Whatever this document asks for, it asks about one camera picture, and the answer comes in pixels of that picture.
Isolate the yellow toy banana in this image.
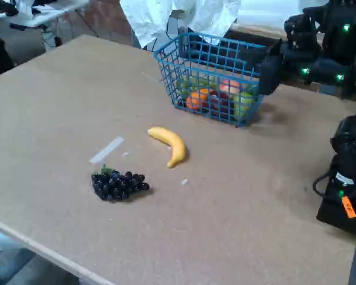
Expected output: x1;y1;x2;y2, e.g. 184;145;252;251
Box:
147;126;187;169

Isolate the wooden side table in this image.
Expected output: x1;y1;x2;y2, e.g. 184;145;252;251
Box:
225;23;289;42

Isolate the smooth white sheet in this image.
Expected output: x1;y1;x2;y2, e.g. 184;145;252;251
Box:
234;0;330;33

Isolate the pink toy peach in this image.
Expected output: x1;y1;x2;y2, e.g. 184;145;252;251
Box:
219;79;241;94

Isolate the dark red toy pomegranate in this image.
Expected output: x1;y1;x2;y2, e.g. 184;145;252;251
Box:
207;90;231;115

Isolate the orange toy fruit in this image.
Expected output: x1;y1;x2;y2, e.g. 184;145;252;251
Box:
185;88;210;111

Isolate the green toy grapes bunch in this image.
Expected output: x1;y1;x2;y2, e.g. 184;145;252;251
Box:
177;75;217;96

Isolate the long white tape strip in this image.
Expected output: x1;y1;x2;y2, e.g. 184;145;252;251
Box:
89;136;125;164

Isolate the black toy grapes bunch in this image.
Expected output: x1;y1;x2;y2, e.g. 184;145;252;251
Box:
91;164;151;202

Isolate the white desk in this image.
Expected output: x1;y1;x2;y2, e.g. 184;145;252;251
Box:
0;0;90;28

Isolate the blue wire basket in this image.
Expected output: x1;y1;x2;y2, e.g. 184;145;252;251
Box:
154;32;268;128

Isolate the black looped cable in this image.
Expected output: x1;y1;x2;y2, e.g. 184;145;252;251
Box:
313;171;335;203

